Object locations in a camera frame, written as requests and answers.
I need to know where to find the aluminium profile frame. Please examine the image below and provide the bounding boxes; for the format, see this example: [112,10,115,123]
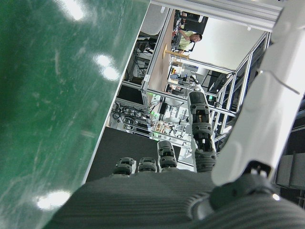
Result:
[116,31,270,153]

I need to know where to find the green belt conveyor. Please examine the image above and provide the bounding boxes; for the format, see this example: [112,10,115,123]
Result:
[0,0,152,229]

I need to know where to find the black cable tangle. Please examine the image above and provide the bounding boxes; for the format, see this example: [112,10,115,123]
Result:
[112,101,153,129]

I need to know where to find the black Huawei monitor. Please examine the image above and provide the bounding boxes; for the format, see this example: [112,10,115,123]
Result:
[85,125,182,183]

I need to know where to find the person in green shirt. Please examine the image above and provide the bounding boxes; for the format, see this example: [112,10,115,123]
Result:
[178,29,203,52]

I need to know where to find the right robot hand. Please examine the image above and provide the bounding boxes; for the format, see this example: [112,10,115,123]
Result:
[45,0,305,229]

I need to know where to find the aluminium profile post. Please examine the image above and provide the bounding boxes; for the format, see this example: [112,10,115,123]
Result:
[150,0,285,33]

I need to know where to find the grey office chair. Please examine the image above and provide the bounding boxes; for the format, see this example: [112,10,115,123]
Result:
[140,4,165,36]

